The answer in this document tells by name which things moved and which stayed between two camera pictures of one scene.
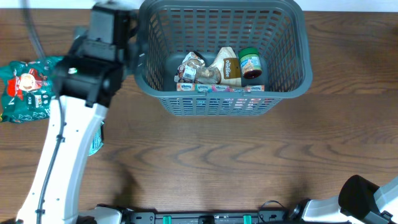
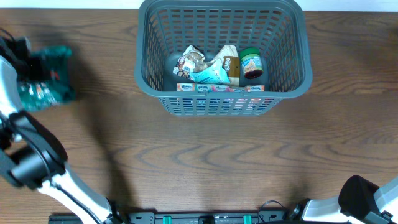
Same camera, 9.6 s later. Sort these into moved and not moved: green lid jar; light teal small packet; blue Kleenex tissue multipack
Moved: light teal small packet
Not moved: green lid jar; blue Kleenex tissue multipack
